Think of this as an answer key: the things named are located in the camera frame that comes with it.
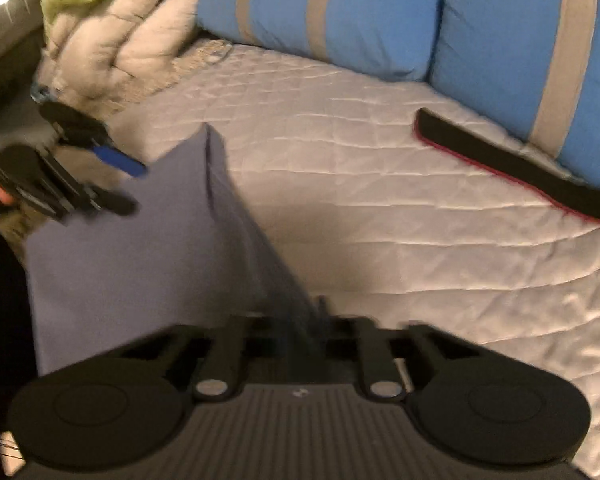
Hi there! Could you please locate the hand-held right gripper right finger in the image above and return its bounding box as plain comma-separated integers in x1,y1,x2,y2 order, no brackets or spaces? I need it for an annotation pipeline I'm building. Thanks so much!
320,297,481,401

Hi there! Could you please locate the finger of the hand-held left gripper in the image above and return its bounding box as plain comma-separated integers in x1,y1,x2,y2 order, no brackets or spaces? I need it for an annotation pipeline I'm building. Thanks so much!
77,182,140,217
40,102,148,178

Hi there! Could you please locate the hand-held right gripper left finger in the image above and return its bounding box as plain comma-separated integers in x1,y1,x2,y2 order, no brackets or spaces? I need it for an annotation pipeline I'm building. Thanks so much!
125,312,281,401

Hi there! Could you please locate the beige quilted comforter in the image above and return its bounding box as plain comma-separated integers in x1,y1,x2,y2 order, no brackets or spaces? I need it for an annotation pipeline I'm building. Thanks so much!
42,0,211,111

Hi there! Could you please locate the grey quilted bedspread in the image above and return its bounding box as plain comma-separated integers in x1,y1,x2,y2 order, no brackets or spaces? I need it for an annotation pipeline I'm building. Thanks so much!
105,42,600,480

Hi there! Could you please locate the lace trimmed beige blanket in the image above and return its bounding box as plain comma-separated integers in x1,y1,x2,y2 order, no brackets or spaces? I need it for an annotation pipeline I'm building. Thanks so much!
170,37,233,68

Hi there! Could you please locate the blue grey-striped pillow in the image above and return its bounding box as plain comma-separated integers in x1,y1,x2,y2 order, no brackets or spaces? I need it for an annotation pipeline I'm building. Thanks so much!
195,0,451,83
427,0,600,196

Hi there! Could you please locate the black strap with red edge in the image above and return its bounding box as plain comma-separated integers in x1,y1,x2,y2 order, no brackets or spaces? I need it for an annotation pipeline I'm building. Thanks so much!
414,107,600,228

